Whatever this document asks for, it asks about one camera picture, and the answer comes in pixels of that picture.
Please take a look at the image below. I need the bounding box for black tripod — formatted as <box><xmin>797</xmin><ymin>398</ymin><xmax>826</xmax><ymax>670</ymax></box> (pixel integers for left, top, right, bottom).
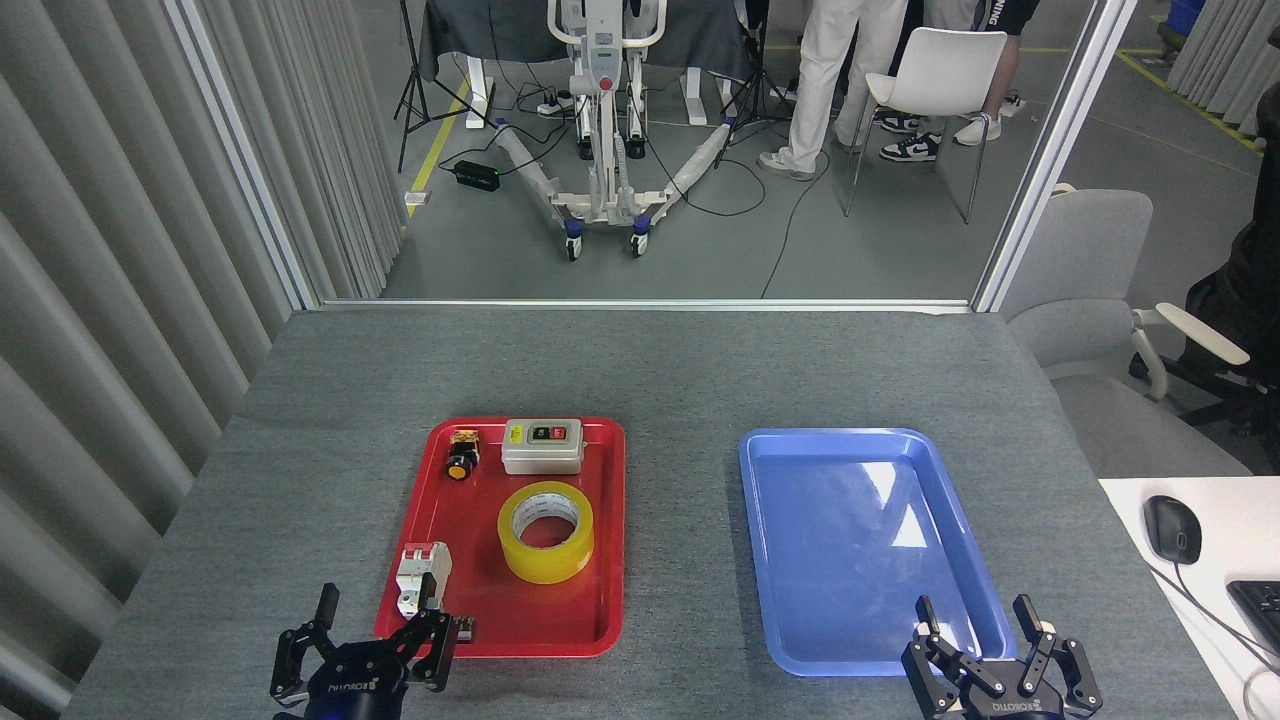
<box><xmin>393</xmin><ymin>0</ymin><xmax>498</xmax><ymax>173</ymax></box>
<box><xmin>715</xmin><ymin>0</ymin><xmax>801</xmax><ymax>168</ymax></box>

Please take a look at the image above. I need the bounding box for grey pleated curtain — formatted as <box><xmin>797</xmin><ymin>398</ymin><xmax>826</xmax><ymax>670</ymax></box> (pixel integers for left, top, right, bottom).
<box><xmin>0</xmin><ymin>0</ymin><xmax>406</xmax><ymax>720</ymax></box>
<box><xmin>1165</xmin><ymin>0</ymin><xmax>1280</xmax><ymax>126</ymax></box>

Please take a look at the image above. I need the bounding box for silver horizontal rail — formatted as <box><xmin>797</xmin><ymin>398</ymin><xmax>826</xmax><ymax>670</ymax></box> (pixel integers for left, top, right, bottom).
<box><xmin>318</xmin><ymin>297</ymin><xmax>976</xmax><ymax>314</ymax></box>

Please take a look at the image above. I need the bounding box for white plastic chair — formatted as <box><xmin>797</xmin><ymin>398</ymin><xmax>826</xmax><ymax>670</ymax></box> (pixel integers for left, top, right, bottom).
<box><xmin>843</xmin><ymin>27</ymin><xmax>1009</xmax><ymax>225</ymax></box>

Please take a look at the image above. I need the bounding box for black keyboard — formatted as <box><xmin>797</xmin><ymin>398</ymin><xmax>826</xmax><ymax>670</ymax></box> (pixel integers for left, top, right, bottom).
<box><xmin>1226</xmin><ymin>580</ymin><xmax>1280</xmax><ymax>656</ymax></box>

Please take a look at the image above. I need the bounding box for person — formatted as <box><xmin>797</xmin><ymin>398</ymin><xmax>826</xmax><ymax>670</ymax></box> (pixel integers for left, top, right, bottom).
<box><xmin>757</xmin><ymin>0</ymin><xmax>916</xmax><ymax>182</ymax></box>
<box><xmin>953</xmin><ymin>0</ymin><xmax>1041</xmax><ymax>147</ymax></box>
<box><xmin>876</xmin><ymin>0</ymin><xmax>979</xmax><ymax>163</ymax></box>

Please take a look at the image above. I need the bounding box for grey push button switch box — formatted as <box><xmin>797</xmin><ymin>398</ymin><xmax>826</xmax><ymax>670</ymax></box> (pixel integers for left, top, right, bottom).
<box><xmin>501</xmin><ymin>418</ymin><xmax>584</xmax><ymax>475</ymax></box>

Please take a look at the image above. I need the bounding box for yellow tape roll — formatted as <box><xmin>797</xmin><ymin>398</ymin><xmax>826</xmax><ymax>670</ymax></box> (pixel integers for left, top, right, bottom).
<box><xmin>498</xmin><ymin>481</ymin><xmax>595</xmax><ymax>585</ymax></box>

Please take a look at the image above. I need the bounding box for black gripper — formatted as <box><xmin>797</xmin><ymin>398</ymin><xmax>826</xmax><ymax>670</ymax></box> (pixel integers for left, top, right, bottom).
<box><xmin>269</xmin><ymin>572</ymin><xmax>459</xmax><ymax>720</ymax></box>
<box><xmin>901</xmin><ymin>594</ymin><xmax>1104</xmax><ymax>720</ymax></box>

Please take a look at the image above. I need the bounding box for black computer mouse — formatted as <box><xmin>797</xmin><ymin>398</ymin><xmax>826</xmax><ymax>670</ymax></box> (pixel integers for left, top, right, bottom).
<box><xmin>1143</xmin><ymin>495</ymin><xmax>1203</xmax><ymax>566</ymax></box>

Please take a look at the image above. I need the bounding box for black floor cable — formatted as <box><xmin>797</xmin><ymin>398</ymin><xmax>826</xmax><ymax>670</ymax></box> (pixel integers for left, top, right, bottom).
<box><xmin>760</xmin><ymin>150</ymin><xmax>831</xmax><ymax>299</ymax></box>

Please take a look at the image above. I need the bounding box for grey office chair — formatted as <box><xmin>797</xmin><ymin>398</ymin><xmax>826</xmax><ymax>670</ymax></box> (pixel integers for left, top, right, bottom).
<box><xmin>1000</xmin><ymin>185</ymin><xmax>1256</xmax><ymax>479</ymax></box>

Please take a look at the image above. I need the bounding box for red plastic tray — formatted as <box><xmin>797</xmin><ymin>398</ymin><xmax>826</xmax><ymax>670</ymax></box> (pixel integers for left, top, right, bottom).
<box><xmin>374</xmin><ymin>417</ymin><xmax>627</xmax><ymax>659</ymax></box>

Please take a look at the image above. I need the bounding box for black table cloth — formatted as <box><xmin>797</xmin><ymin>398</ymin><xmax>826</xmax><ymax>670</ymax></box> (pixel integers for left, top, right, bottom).
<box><xmin>418</xmin><ymin>0</ymin><xmax>771</xmax><ymax>83</ymax></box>

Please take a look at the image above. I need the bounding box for black mouse cable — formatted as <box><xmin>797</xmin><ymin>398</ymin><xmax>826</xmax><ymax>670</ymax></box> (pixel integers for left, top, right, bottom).
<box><xmin>1150</xmin><ymin>560</ymin><xmax>1280</xmax><ymax>681</ymax></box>

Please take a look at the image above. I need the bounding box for white stand on wheels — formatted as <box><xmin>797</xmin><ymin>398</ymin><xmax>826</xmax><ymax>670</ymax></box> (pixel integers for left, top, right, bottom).
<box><xmin>495</xmin><ymin>0</ymin><xmax>746</xmax><ymax>263</ymax></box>

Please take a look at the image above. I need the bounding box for black garment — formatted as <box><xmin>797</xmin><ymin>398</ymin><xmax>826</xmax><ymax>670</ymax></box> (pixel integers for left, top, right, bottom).
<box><xmin>1130</xmin><ymin>25</ymin><xmax>1280</xmax><ymax>471</ymax></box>

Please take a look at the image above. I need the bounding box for white red circuit breaker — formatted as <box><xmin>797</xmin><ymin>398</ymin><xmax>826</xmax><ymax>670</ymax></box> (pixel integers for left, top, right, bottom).
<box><xmin>395</xmin><ymin>543</ymin><xmax>453</xmax><ymax>618</ymax></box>

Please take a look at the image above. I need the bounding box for blue plastic tray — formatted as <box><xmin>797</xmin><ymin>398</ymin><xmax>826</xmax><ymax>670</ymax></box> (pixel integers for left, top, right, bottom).
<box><xmin>738</xmin><ymin>428</ymin><xmax>1018</xmax><ymax>677</ymax></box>

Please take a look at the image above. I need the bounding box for silver post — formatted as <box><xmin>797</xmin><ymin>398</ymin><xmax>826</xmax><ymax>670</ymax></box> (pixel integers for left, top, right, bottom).
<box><xmin>972</xmin><ymin>0</ymin><xmax>1141</xmax><ymax>313</ymax></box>
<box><xmin>165</xmin><ymin>0</ymin><xmax>321</xmax><ymax>311</ymax></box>

